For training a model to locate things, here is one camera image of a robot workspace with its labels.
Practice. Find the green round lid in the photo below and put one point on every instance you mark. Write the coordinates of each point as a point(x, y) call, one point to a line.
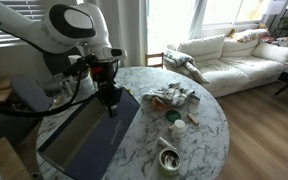
point(173, 116)

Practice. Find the natural wooden chair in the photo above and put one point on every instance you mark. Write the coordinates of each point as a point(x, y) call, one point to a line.
point(154, 55)

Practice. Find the grey folded blanket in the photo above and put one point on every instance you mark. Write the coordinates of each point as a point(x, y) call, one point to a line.
point(180, 58)

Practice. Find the small wooden block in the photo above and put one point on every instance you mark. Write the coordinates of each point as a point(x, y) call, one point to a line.
point(193, 118)

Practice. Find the open green tin can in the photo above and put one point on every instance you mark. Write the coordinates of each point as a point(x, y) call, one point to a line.
point(169, 160)

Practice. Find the white tube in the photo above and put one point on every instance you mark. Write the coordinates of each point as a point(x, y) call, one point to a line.
point(164, 142)

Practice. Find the floral cream pillow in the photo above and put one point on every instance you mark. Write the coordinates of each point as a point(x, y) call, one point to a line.
point(250, 35)

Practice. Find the white window blinds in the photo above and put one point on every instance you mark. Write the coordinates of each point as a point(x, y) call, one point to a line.
point(27, 8)

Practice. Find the small white bottle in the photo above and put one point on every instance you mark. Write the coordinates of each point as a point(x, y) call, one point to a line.
point(178, 130)

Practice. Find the plant on black stand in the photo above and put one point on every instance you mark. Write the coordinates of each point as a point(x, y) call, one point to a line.
point(285, 23)

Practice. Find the cream white sofa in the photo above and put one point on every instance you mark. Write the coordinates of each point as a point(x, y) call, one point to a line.
point(237, 66)

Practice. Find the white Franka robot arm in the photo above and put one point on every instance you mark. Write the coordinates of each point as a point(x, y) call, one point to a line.
point(24, 26)

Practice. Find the striped grey white cloth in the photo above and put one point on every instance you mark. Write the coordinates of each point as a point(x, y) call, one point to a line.
point(174, 95)

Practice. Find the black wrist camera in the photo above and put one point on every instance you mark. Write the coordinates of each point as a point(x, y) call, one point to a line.
point(84, 65)

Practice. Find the sheer white curtain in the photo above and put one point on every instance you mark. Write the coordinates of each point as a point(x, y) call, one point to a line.
point(197, 16)

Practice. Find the large navy blue box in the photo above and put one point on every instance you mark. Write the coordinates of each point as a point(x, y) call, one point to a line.
point(107, 140)

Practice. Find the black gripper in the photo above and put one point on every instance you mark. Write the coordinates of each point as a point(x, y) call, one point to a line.
point(107, 95)

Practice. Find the grey upholstered chair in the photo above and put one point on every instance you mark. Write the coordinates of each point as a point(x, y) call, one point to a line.
point(30, 96)

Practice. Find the white heavy curtain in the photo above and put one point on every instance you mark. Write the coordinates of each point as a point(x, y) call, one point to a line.
point(127, 30)

